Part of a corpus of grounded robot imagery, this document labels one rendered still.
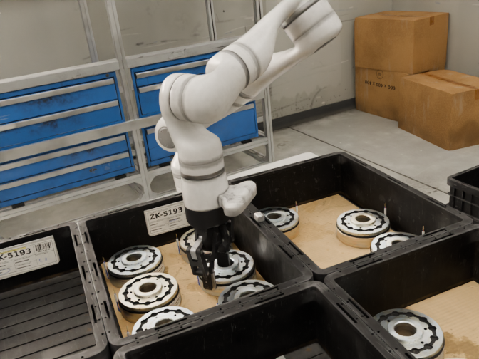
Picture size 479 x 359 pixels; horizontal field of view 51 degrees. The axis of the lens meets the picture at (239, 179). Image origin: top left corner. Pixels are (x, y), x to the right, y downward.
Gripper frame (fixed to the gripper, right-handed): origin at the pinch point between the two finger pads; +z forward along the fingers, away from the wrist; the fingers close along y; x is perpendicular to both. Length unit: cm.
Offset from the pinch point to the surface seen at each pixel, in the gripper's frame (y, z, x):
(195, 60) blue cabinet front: -186, 3, -98
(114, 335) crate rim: 24.5, -6.5, -2.7
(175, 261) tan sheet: -6.3, 3.7, -12.3
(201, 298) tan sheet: 3.2, 3.6, -1.9
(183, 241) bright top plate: -8.6, 0.5, -11.2
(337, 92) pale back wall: -365, 71, -59
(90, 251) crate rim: 7.9, -6.3, -19.4
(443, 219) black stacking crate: -18.7, -4.6, 35.5
